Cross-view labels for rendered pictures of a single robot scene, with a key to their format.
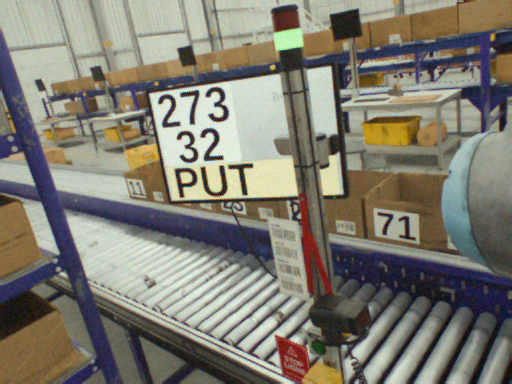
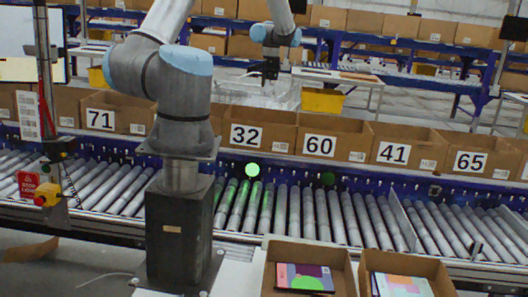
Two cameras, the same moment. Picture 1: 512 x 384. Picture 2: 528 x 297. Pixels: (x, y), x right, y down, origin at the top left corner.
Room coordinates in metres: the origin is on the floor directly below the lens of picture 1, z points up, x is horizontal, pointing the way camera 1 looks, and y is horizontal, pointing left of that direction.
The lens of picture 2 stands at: (-0.74, 0.15, 1.61)
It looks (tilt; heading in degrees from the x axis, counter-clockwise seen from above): 20 degrees down; 319
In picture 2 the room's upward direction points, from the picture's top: 6 degrees clockwise
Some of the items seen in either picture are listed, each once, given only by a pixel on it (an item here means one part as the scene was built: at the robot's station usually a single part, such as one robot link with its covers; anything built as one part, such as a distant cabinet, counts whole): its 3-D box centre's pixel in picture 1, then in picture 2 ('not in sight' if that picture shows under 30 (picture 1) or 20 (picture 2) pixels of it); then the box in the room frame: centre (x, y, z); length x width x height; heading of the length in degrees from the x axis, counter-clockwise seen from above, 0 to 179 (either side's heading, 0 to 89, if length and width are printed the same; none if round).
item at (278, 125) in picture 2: not in sight; (260, 129); (0.82, -1.15, 0.96); 0.39 x 0.29 x 0.17; 47
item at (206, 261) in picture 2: not in sight; (181, 227); (0.22, -0.36, 0.91); 0.26 x 0.26 x 0.33; 44
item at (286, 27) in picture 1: (287, 31); not in sight; (0.82, -0.09, 1.62); 0.05 x 0.05 x 0.06
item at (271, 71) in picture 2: not in sight; (270, 68); (0.75, -1.12, 1.32); 0.09 x 0.08 x 0.12; 47
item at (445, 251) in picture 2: not in sight; (432, 228); (-0.11, -1.47, 0.72); 0.52 x 0.05 x 0.05; 137
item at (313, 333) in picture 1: (321, 343); (48, 167); (0.79, -0.07, 0.95); 0.07 x 0.03 x 0.07; 47
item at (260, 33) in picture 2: not in sight; (264, 33); (0.70, -1.01, 1.49); 0.12 x 0.12 x 0.09; 25
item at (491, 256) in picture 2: not in sight; (473, 233); (-0.24, -1.62, 0.72); 0.52 x 0.05 x 0.05; 137
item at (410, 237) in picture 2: not in sight; (400, 218); (0.00, -1.35, 0.76); 0.46 x 0.01 x 0.09; 137
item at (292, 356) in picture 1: (304, 365); (35, 186); (0.84, -0.02, 0.85); 0.16 x 0.01 x 0.13; 47
